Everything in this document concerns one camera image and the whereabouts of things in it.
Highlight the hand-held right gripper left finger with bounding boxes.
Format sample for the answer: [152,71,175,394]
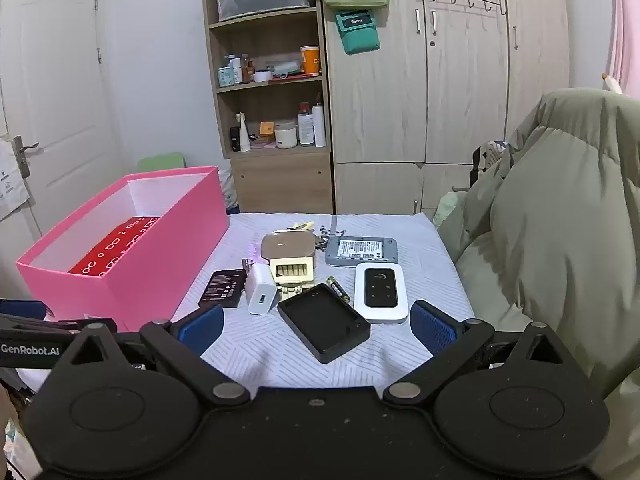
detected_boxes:
[50,304,251,407]

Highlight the cream plastic device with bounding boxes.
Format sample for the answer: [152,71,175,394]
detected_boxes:
[270,255,317,303]

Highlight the metal door handle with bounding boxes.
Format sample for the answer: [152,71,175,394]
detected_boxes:
[12,135,40,178]

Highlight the white portable router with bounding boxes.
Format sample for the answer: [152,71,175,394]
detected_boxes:
[353,262,410,324]

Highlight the white bottle with dark cap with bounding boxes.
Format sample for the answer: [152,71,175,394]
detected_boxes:
[297,102,315,147]

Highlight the patterned tote bag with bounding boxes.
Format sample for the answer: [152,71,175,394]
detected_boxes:
[470,139,512,186]

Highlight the rounded square compact case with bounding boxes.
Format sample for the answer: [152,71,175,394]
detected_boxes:
[261,230,316,261]

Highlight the wooden shelf unit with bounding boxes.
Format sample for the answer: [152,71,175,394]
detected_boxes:
[200,0,337,215]

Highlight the white jar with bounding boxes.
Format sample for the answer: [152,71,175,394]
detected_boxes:
[274,119,298,150]

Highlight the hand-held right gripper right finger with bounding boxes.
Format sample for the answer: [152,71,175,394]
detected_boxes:
[384,300,596,407]

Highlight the white parcel bags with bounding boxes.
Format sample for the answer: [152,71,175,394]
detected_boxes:
[219,165,242,213]

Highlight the red patterned box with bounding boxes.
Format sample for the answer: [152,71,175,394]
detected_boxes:
[67,215,161,278]

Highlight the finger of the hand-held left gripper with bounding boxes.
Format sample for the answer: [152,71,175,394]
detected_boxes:
[0,299,118,334]

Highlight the tall white bottle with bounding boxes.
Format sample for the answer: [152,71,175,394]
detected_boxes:
[312,104,327,148]

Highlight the light wood wardrobe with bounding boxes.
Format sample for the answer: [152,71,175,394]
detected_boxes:
[317,0,571,216]

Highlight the white striped tablecloth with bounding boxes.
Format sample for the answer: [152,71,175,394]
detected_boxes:
[15,212,481,392]

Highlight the white door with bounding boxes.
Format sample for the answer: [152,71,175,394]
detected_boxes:
[0,0,126,241]

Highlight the black and gold battery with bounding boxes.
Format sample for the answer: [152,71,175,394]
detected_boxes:
[326,276,351,303]

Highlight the white printed plastic bag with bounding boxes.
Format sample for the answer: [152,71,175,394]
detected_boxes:
[0,135,28,221]

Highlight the blue and white boxes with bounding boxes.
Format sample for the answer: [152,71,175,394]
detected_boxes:
[218,55,243,87]

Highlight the white charger plug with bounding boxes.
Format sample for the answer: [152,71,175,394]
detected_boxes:
[244,261,280,317]

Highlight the teal pouch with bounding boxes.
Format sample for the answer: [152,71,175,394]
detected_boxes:
[334,7,382,55]

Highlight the orange paper cup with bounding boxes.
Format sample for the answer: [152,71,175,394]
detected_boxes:
[300,45,321,77]

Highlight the pink curtain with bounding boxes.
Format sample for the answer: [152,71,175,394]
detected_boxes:
[605,0,640,86]

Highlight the black plastic tray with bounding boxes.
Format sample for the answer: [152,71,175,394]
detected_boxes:
[277,282,372,365]

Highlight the green folding table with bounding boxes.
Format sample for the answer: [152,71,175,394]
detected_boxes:
[137,152,187,173]

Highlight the black battery pack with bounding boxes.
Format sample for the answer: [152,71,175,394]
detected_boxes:
[198,269,248,311]

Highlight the key ring with keys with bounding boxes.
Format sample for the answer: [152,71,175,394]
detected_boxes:
[312,216,348,251]

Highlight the pink cardboard box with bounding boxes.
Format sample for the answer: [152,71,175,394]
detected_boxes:
[16,166,232,333]

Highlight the grey router back cover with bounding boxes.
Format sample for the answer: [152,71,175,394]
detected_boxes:
[325,236,399,267]

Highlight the olive puffer jacket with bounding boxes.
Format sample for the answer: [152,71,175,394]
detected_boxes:
[432,87,640,480]

